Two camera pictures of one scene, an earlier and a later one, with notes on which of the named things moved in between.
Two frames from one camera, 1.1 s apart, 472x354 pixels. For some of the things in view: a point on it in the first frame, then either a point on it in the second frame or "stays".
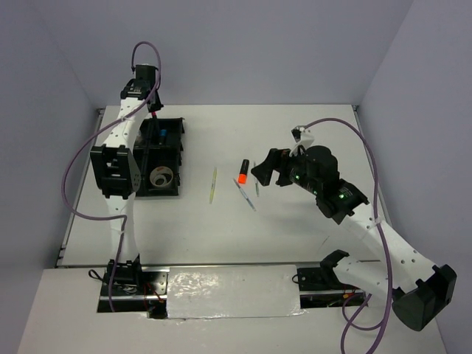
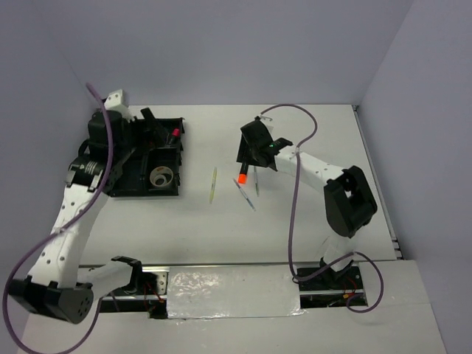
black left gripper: (157, 105) → (155, 126)
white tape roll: (158, 170) stays
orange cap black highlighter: (242, 178) stays
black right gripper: (278, 159) → (243, 155)
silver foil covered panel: (233, 291) stays
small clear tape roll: (158, 177) stays
